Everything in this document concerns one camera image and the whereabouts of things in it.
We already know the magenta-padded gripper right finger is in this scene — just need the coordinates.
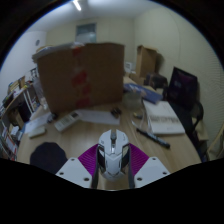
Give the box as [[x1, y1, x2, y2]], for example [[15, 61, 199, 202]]
[[127, 143, 172, 190]]

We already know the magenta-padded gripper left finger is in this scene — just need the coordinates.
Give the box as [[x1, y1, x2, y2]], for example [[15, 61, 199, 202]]
[[55, 143, 100, 190]]

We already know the white gaming computer mouse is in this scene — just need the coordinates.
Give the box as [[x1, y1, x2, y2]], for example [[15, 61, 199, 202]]
[[96, 129, 131, 183]]

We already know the black round mouse pad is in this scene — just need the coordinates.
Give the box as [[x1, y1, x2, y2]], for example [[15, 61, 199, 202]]
[[29, 141, 69, 175]]

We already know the black marker pen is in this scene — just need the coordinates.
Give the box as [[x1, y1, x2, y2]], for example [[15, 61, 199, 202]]
[[135, 127, 172, 149]]

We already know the white remote control with buttons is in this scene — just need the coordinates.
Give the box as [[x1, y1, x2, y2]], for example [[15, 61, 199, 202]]
[[54, 110, 83, 133]]

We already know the open white book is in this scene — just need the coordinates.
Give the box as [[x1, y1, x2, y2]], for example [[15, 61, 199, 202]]
[[142, 99, 186, 136]]

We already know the plain white remote control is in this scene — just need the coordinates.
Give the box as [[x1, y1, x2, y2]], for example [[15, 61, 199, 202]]
[[27, 125, 47, 139]]

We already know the black office chair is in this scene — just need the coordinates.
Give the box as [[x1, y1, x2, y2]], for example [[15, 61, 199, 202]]
[[185, 99, 209, 158]]

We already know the clear plastic container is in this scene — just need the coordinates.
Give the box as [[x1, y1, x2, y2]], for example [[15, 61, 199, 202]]
[[124, 91, 144, 109]]

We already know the blue book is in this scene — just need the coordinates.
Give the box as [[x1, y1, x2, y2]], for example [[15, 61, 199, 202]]
[[123, 82, 164, 105]]

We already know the dark laptop screen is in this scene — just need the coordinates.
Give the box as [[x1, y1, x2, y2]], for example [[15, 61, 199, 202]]
[[166, 66, 199, 109]]

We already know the cluttered shelf unit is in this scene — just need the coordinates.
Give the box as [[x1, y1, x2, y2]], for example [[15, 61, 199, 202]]
[[0, 68, 42, 161]]

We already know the black bag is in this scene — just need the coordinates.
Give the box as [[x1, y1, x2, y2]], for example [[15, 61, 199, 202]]
[[144, 73, 169, 89]]

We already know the large brown cardboard box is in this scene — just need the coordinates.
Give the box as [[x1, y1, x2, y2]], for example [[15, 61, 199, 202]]
[[35, 42, 126, 114]]

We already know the small brown cardboard box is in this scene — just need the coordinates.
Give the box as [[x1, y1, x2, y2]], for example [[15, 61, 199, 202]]
[[134, 44, 160, 79]]

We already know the ceiling light tube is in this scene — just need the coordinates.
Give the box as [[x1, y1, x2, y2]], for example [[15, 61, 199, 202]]
[[72, 0, 83, 12]]

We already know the black coiled cable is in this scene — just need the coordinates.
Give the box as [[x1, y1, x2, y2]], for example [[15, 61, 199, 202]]
[[47, 112, 58, 124]]

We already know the wall window vent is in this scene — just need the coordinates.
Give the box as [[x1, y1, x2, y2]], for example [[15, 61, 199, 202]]
[[74, 22, 98, 44]]

